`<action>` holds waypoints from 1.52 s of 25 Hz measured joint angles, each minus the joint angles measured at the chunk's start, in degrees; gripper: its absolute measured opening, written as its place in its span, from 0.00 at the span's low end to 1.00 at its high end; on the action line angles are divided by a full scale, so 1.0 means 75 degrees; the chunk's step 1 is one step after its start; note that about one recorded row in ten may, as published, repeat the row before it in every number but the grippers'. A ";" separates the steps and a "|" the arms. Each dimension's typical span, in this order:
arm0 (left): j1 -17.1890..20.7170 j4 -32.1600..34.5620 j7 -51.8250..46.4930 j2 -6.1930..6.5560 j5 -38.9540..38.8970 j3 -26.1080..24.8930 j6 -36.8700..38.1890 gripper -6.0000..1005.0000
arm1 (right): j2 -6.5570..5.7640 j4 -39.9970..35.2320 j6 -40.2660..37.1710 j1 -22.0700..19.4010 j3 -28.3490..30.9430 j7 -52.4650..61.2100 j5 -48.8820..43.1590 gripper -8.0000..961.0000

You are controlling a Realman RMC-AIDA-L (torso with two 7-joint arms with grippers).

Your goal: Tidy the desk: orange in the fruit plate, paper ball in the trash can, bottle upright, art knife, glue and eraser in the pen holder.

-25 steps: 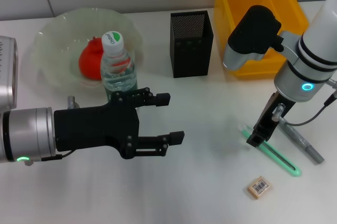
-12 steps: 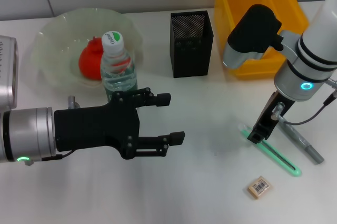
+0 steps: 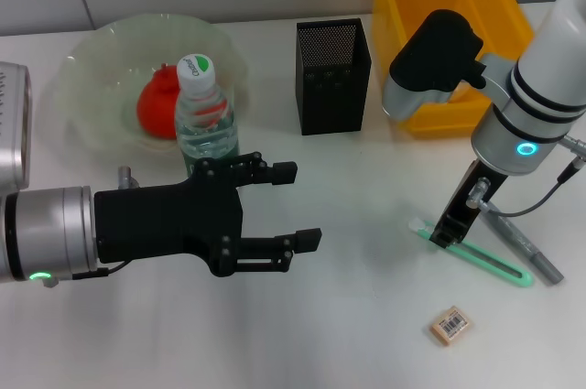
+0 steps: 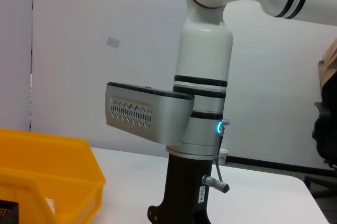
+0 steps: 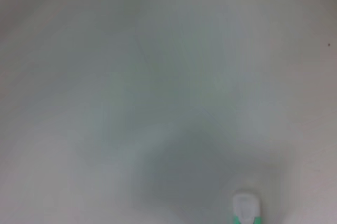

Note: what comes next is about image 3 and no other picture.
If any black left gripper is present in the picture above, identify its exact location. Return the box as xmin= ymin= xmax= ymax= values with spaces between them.
xmin=92 ymin=152 xmax=323 ymax=278

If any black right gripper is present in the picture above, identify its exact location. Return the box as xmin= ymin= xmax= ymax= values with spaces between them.
xmin=429 ymin=158 xmax=510 ymax=249

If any green utility knife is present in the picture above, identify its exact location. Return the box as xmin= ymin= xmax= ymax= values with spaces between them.
xmin=407 ymin=218 xmax=535 ymax=289

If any clear plastic water bottle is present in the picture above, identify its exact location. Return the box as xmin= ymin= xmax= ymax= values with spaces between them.
xmin=173 ymin=53 xmax=242 ymax=178

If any red-orange fruit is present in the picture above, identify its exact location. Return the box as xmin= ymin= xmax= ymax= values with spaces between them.
xmin=136 ymin=63 xmax=185 ymax=140

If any grey marker pen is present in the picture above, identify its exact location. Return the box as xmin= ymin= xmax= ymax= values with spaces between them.
xmin=477 ymin=199 xmax=566 ymax=286

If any beige eraser with barcode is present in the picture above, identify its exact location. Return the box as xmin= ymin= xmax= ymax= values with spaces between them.
xmin=429 ymin=305 xmax=475 ymax=347

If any black mesh pen holder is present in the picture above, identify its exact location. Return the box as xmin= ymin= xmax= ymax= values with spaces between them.
xmin=295 ymin=17 xmax=373 ymax=136

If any translucent wavy fruit plate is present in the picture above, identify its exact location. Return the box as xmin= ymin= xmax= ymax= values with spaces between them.
xmin=52 ymin=13 xmax=251 ymax=156

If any yellow plastic storage bin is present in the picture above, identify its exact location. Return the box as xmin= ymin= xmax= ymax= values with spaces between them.
xmin=370 ymin=0 xmax=536 ymax=140

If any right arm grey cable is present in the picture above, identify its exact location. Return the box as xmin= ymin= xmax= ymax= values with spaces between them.
xmin=465 ymin=135 xmax=586 ymax=220

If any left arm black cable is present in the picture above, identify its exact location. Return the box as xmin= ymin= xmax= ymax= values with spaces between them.
xmin=71 ymin=261 xmax=130 ymax=281

